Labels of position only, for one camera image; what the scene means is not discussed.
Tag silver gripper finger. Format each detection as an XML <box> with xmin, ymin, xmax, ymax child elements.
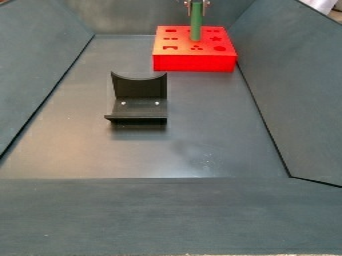
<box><xmin>201</xmin><ymin>0</ymin><xmax>211</xmax><ymax>16</ymax></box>
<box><xmin>183</xmin><ymin>0</ymin><xmax>191</xmax><ymax>16</ymax></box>

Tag green round cylinder peg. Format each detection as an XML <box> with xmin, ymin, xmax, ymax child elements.
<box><xmin>189</xmin><ymin>0</ymin><xmax>201</xmax><ymax>41</ymax></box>

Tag red shape sorting board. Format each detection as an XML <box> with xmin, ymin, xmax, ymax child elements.
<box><xmin>152</xmin><ymin>26</ymin><xmax>238</xmax><ymax>72</ymax></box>

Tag black curved holder stand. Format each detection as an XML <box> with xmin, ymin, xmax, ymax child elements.
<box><xmin>104</xmin><ymin>73</ymin><xmax>168</xmax><ymax>124</ymax></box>

